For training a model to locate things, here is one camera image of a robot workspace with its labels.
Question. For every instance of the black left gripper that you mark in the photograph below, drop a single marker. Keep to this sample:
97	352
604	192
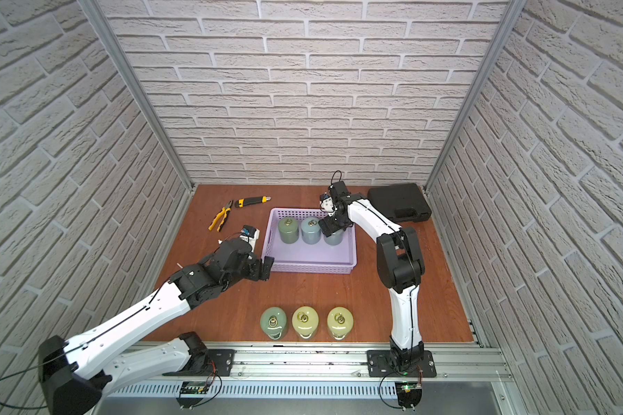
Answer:
254	267

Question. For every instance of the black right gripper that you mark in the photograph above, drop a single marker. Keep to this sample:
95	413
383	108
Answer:
330	226

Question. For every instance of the blue tea canister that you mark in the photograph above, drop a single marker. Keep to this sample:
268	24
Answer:
335	238
310	230

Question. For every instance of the green tea canister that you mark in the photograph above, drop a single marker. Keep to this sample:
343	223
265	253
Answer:
288	228
274	323

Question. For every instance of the yellow-green tea canister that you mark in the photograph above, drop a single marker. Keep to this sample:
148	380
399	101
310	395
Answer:
305	322
340	322

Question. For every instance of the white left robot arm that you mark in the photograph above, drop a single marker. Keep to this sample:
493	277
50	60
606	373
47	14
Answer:
77	373

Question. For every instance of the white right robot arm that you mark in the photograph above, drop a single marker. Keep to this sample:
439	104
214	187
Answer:
400	266

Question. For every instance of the yellow black pliers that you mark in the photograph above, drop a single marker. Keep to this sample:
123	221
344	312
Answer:
218	222

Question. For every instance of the yellow black utility knife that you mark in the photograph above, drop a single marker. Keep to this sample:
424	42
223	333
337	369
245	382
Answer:
251	201

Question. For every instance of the black plastic tool case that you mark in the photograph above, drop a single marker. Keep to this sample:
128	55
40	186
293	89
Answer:
403	202

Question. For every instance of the left controller board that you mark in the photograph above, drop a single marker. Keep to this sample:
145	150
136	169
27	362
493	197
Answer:
194	393

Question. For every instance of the controller board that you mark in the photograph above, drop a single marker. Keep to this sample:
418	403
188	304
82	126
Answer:
194	393
408	395

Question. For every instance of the right controller board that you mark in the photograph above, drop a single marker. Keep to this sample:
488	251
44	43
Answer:
408	395

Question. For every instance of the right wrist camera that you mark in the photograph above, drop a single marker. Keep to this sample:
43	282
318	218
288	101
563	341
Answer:
332	201

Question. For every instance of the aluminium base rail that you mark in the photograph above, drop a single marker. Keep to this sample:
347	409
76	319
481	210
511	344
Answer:
328	371

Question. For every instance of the aluminium corner frame post right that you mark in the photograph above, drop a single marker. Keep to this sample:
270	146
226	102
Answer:
503	31

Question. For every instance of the aluminium corner frame post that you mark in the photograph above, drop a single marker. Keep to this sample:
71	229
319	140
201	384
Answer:
101	26
503	31

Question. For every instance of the aluminium corner frame post left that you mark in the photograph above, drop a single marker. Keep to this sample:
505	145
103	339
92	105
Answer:
101	26

